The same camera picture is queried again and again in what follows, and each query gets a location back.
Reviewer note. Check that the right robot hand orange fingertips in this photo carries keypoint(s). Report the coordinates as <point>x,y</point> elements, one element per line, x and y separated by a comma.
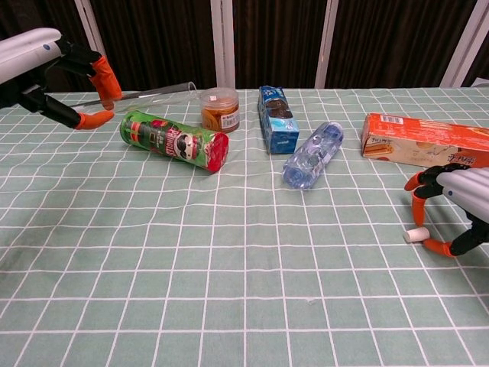
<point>471,191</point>

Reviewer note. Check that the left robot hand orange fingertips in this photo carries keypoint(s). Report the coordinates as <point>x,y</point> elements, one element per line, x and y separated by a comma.
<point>23,53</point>

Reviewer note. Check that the clear glass tube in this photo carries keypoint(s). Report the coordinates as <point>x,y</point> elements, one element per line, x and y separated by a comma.
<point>160,91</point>

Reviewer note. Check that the orange cracker box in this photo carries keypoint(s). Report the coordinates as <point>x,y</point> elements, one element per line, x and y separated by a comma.
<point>416,137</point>

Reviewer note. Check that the clear plastic water bottle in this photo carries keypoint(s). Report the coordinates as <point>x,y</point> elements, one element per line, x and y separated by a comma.
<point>313,156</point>

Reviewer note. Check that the green Pringles can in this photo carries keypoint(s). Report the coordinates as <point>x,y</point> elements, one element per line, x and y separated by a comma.
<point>172,139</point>

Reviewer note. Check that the blue Oreo cookie box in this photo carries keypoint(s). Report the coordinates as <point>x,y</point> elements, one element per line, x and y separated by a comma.
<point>279,122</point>

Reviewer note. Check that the clear plastic cookie jar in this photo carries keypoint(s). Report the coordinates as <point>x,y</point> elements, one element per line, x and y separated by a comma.
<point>221,111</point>

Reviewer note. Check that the green checked tablecloth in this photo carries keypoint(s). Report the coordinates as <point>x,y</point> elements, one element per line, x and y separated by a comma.
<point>244,267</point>

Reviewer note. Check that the white partition frame post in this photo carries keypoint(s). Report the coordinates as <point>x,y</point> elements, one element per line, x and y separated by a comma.
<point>222,42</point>
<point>326,42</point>
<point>466,42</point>
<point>95,42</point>

